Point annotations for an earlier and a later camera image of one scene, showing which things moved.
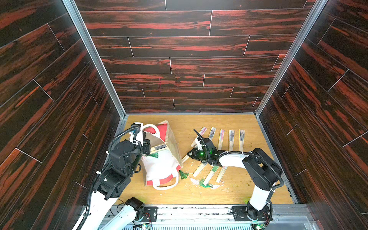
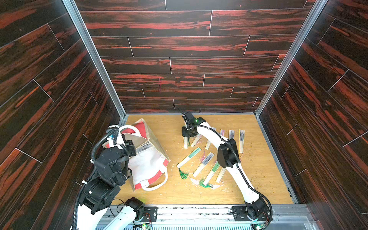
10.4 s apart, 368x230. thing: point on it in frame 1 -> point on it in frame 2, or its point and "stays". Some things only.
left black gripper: [144, 145] -> [129, 147]
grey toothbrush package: [241, 136] stays
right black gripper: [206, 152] -> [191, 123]
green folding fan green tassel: [204, 182] stays
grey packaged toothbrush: [231, 140] stays
